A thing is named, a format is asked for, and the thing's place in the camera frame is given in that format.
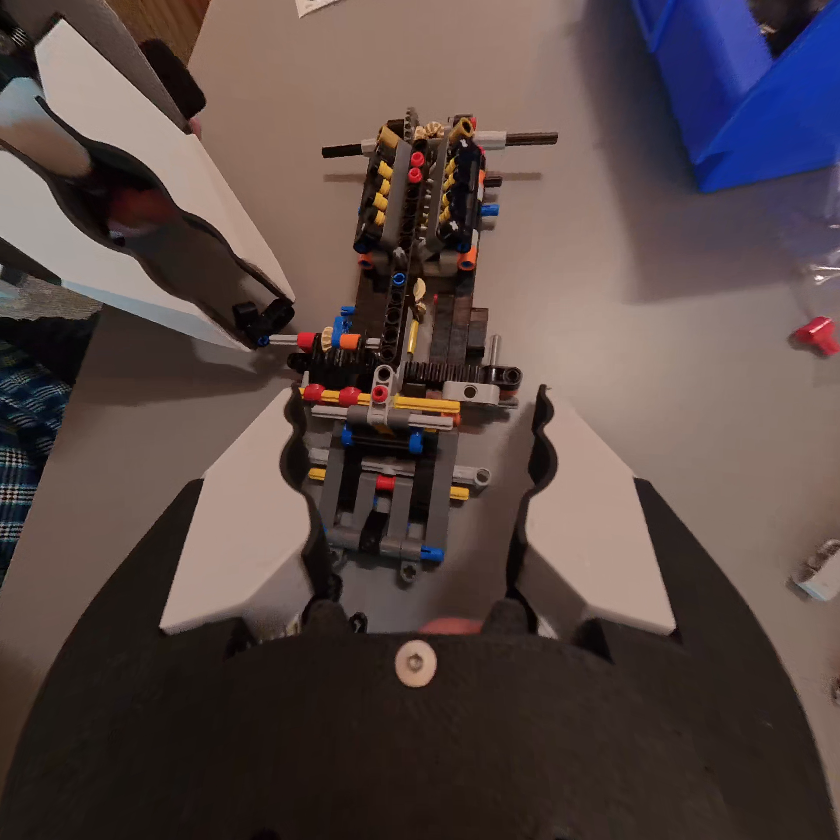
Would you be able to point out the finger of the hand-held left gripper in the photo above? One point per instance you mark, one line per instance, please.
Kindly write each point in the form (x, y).
(65, 249)
(164, 144)

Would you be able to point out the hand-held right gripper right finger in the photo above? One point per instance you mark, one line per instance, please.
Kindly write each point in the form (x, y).
(590, 525)

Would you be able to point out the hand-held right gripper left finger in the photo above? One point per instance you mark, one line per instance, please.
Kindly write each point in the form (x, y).
(243, 525)

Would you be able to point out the black lego connector piece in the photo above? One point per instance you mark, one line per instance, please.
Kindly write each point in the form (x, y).
(272, 313)

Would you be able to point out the lego vehicle chassis assembly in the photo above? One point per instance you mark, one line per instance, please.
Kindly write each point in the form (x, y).
(394, 315)

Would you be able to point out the lego instruction booklet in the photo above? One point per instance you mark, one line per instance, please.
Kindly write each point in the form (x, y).
(318, 6)

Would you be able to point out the light grey lego beam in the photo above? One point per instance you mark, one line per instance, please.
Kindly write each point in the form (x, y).
(817, 571)

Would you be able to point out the red lego bush piece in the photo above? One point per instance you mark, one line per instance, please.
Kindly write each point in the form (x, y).
(814, 334)

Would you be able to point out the plaid shirt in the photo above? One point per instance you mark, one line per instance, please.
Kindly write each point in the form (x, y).
(26, 407)

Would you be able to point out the clear plastic bag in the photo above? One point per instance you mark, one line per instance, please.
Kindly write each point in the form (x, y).
(823, 275)

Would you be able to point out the blue plastic storage bin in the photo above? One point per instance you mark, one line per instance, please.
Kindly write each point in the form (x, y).
(754, 131)

